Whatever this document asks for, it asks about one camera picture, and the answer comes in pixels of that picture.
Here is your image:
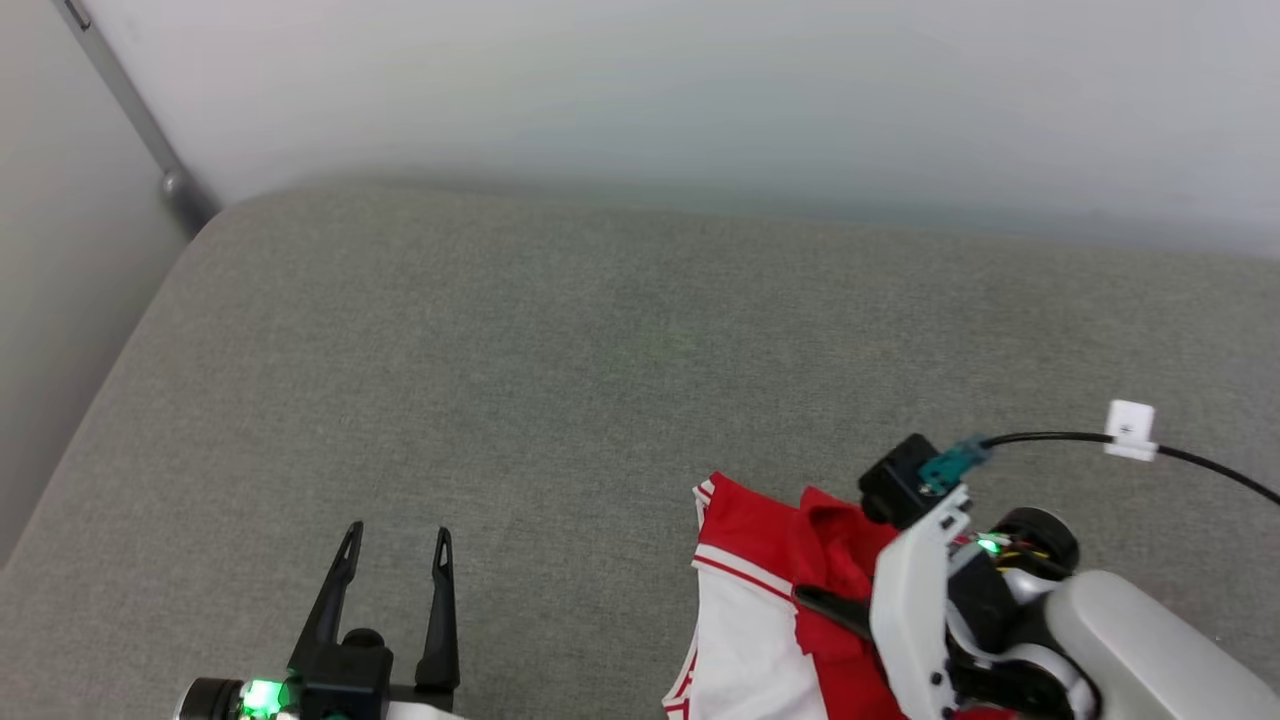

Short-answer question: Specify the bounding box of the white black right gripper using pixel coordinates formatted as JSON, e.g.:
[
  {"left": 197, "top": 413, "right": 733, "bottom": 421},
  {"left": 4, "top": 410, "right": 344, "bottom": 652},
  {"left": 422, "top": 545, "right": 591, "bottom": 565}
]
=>
[{"left": 793, "top": 486, "right": 1099, "bottom": 720}]

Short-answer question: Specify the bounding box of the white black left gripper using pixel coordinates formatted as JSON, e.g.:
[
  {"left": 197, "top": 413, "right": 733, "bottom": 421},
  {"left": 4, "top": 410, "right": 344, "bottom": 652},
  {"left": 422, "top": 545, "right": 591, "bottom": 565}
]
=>
[{"left": 178, "top": 520, "right": 464, "bottom": 720}]

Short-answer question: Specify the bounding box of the red garment with white sleeves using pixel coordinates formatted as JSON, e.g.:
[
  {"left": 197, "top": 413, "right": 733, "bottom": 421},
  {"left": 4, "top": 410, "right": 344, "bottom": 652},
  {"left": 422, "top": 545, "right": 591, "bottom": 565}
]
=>
[{"left": 662, "top": 471, "right": 1013, "bottom": 720}]

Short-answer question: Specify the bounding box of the grey fabric sofa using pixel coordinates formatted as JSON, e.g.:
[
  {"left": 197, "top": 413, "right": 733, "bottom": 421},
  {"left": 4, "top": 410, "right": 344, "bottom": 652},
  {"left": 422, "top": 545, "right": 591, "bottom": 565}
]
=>
[{"left": 0, "top": 178, "right": 1280, "bottom": 720}]

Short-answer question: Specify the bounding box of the grey metal pole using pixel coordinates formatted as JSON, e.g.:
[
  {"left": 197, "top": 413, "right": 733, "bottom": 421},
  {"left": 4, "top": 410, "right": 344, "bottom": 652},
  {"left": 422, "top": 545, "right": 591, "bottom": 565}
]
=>
[{"left": 53, "top": 0, "right": 223, "bottom": 238}]

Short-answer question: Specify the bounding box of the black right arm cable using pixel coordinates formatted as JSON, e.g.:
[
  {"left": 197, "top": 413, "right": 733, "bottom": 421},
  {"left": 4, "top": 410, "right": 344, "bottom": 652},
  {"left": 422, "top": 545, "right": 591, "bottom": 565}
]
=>
[{"left": 918, "top": 429, "right": 1280, "bottom": 507}]

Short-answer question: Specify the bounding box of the white cable clip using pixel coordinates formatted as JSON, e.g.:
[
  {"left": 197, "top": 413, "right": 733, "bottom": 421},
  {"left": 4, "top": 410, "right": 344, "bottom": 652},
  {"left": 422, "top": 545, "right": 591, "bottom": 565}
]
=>
[{"left": 1103, "top": 399, "right": 1161, "bottom": 463}]

